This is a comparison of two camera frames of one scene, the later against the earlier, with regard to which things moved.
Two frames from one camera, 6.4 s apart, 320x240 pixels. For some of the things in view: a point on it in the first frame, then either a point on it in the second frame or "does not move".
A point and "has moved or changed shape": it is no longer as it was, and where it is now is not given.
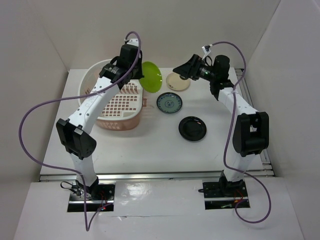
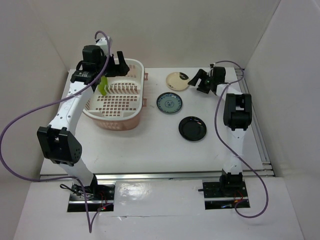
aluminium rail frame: x=268 y=172 does not move
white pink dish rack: x=125 y=111 does not move
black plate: x=192 y=128 does not move
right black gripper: x=191 y=68 -> x=202 y=75
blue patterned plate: x=169 y=102 does not move
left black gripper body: x=136 y=71 -> x=111 y=61
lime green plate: x=152 y=81 has moved or changed shape
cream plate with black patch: x=175 y=83 does not move
